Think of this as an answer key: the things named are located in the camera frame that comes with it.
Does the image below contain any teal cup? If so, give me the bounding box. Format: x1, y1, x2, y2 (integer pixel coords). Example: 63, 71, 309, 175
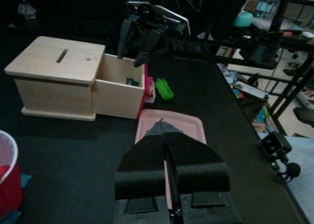
233, 10, 256, 28

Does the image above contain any small pink red block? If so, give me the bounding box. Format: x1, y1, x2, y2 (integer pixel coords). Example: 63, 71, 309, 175
145, 76, 158, 104

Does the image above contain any black round cable clip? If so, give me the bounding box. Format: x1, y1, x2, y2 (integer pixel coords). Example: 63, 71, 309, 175
277, 162, 304, 184

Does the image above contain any small dark toy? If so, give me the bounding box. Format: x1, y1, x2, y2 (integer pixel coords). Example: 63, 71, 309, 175
126, 77, 142, 87

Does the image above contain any black metal frame rack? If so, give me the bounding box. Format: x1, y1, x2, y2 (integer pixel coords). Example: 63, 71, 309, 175
220, 0, 314, 136

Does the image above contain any white rectangular box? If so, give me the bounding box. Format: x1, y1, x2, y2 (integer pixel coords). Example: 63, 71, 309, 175
5, 35, 107, 122

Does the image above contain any small webcam on stand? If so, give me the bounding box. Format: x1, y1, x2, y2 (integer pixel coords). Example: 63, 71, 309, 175
261, 130, 295, 162

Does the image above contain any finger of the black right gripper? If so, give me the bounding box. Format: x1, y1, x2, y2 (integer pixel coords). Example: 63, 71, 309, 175
133, 27, 170, 68
117, 15, 142, 60

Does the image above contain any teal flat piece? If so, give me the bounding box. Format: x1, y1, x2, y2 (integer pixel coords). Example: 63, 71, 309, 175
0, 172, 34, 224

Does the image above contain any red plastic cup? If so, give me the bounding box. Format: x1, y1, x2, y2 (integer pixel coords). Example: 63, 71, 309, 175
0, 129, 25, 219

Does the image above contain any green toy vegetable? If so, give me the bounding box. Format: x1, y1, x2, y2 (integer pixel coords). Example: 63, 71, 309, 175
156, 77, 176, 101

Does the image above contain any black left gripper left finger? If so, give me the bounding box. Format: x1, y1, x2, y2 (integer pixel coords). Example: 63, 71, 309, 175
114, 118, 170, 215

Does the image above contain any wooden drawer with red front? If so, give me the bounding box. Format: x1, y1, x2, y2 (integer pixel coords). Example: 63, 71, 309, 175
91, 52, 150, 120

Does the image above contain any pink plastic tray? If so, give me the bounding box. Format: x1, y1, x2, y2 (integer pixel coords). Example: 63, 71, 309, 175
134, 108, 208, 208

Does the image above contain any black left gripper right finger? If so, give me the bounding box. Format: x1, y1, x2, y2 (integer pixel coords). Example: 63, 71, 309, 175
164, 123, 232, 211

